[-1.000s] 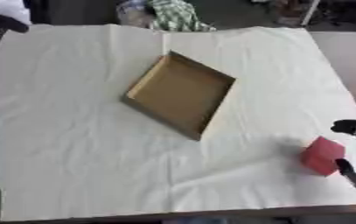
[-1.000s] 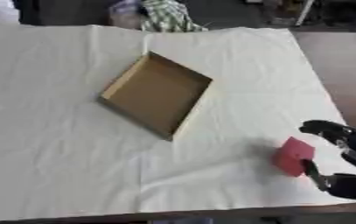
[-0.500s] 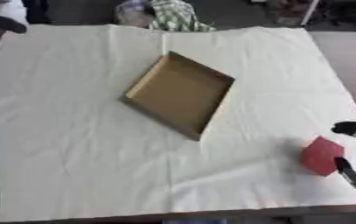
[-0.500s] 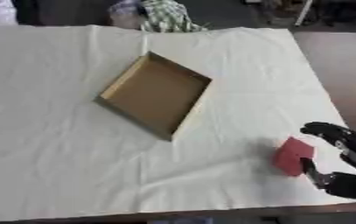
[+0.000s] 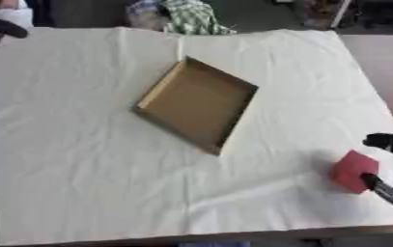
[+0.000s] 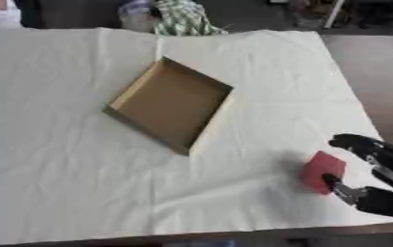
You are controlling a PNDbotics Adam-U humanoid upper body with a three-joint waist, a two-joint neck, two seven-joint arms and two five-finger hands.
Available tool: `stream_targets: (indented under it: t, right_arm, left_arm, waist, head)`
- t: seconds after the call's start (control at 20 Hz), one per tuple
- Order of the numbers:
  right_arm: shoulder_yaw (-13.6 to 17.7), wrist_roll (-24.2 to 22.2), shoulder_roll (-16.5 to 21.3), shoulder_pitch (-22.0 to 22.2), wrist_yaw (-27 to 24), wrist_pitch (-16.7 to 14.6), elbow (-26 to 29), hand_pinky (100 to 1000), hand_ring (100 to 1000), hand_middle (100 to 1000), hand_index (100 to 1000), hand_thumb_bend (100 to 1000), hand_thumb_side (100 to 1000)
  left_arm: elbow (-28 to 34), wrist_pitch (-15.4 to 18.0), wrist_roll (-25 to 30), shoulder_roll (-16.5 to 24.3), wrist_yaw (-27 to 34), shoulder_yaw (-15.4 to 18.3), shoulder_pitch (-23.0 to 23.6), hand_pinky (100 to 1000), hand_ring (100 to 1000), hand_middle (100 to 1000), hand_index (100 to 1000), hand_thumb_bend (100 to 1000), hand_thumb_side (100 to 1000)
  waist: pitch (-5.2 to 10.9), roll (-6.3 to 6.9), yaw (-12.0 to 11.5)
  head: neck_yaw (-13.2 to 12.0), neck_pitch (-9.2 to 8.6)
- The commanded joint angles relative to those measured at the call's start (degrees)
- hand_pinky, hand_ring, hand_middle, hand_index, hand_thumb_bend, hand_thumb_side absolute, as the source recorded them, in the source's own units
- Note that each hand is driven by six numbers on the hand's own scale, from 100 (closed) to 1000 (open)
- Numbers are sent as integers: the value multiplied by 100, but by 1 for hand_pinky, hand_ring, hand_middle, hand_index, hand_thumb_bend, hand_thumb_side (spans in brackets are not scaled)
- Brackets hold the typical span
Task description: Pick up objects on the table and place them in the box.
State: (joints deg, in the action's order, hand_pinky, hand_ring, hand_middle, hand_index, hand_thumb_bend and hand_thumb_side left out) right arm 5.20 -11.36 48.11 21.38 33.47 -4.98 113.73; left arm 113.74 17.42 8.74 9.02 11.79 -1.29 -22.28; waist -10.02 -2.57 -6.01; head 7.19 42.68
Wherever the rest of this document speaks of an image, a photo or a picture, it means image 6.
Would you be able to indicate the white plastic bag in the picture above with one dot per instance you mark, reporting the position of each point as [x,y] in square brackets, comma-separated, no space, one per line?
[136,16]

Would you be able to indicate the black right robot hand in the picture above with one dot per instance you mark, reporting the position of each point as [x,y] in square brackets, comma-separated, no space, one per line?
[386,156]

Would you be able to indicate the white pole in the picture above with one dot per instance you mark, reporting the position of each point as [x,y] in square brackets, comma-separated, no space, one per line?
[334,14]

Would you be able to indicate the green and white checked cloth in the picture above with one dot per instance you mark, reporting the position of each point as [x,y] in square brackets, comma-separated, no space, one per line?
[183,18]

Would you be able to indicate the red square block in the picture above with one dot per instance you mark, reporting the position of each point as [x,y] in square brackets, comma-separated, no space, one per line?
[321,172]

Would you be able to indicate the tan cardboard box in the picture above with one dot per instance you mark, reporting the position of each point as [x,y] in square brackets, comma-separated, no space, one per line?
[170,104]

